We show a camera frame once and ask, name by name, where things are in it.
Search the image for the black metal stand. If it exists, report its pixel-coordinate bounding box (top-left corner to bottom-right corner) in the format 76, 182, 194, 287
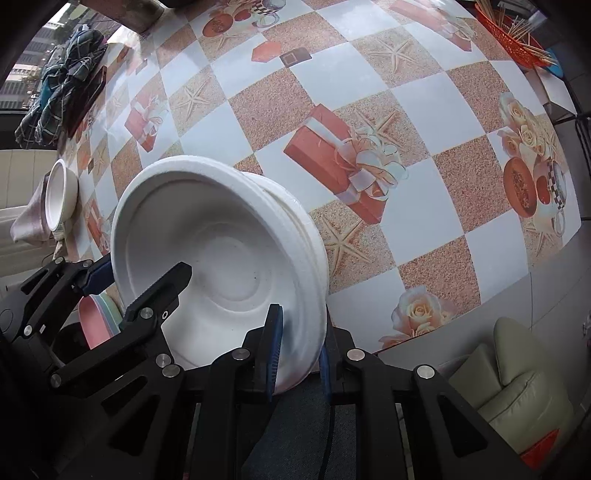
571, 111, 591, 186

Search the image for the green plate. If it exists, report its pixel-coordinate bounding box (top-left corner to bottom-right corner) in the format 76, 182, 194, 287
99, 293, 122, 331

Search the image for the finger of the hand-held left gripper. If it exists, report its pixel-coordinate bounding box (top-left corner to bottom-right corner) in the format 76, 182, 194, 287
20, 255, 113, 325
48, 261, 193, 394

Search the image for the red item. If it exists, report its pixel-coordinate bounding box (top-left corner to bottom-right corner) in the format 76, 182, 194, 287
521, 428, 563, 468

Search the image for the plaid cloth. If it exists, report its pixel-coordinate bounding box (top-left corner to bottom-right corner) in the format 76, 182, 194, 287
14, 28, 108, 149

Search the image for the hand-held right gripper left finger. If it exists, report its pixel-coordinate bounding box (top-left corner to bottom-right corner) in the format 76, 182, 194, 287
60, 304, 284, 480

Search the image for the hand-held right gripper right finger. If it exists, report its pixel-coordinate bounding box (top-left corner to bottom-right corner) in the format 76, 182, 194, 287
320, 323, 542, 480

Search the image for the small white side table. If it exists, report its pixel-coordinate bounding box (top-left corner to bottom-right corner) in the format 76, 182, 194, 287
536, 69, 579, 121

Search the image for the checkered printed tablecloth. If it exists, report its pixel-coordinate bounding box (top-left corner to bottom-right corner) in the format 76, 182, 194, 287
55, 0, 583, 357

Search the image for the orange plastic basket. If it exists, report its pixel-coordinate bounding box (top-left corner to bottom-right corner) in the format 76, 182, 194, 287
475, 0, 558, 71

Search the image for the pink cloth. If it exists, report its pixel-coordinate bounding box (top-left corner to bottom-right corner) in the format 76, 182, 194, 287
9, 194, 59, 245

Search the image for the small white bowl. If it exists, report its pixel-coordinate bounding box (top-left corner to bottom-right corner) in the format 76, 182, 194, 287
45, 159, 80, 232

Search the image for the pink plate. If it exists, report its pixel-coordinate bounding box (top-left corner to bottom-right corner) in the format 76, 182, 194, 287
78, 296, 114, 350

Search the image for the black phone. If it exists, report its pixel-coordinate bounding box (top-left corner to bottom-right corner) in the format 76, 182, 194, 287
68, 65, 108, 139

